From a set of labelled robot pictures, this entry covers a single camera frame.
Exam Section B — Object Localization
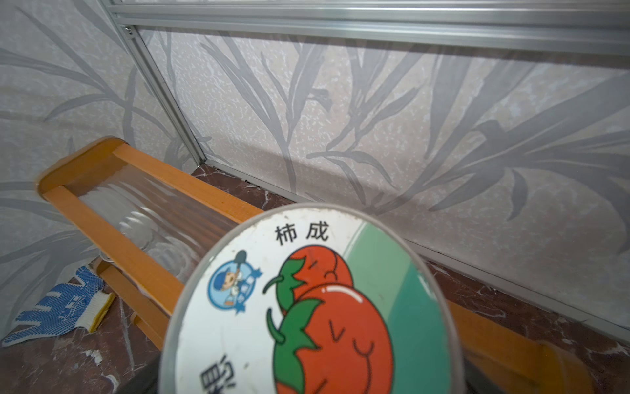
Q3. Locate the tomato lid jar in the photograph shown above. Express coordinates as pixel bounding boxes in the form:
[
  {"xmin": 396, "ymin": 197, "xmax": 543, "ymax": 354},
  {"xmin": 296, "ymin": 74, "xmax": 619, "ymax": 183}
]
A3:
[{"xmin": 157, "ymin": 203, "xmax": 465, "ymax": 393}]

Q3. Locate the orange wooden three-tier shelf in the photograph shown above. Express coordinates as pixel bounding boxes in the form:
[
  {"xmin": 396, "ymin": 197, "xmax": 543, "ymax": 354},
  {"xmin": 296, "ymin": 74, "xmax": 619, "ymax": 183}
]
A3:
[{"xmin": 36, "ymin": 137, "xmax": 593, "ymax": 393}]

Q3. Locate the blue dotted work glove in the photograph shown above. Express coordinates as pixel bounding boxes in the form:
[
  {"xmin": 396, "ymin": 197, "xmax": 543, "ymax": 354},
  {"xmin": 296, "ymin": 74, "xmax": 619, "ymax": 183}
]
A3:
[{"xmin": 2, "ymin": 266, "xmax": 116, "ymax": 347}]

